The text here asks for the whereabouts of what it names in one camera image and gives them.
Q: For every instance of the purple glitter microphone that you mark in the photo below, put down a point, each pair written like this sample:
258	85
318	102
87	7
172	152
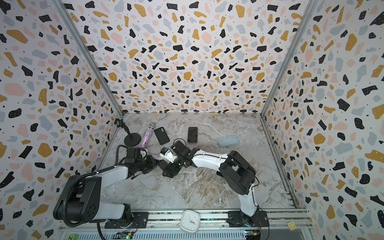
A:
146	138

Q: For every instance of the white square clock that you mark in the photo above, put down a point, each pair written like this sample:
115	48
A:
190	221

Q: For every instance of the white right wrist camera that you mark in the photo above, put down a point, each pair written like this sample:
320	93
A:
168	155

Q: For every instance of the aluminium frame post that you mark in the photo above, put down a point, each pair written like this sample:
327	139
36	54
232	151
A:
65	16
312	4

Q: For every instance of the pink silicone phone case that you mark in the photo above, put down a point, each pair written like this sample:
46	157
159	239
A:
192	135

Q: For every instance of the black phone case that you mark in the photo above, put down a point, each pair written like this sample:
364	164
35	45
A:
162	136

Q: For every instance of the aluminium frame post right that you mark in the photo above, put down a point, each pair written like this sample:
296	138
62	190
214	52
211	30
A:
312	4

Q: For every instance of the aluminium frame post left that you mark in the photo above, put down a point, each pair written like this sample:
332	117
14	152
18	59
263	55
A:
65	16

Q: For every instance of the silver smartphone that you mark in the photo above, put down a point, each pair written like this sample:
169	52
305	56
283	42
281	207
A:
163	164

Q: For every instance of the light blue phone case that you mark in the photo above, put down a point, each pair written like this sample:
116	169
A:
228	141

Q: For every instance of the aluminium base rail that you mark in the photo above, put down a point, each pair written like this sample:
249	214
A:
270	224

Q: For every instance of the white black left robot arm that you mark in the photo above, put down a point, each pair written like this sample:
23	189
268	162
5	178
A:
80	201

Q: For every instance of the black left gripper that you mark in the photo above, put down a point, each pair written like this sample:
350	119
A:
151	164

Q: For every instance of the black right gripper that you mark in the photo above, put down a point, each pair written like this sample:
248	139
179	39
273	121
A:
171	167

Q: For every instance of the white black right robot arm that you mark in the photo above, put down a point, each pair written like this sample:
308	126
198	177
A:
237	172

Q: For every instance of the black round microphone stand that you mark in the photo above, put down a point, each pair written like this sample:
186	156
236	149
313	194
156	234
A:
132	139

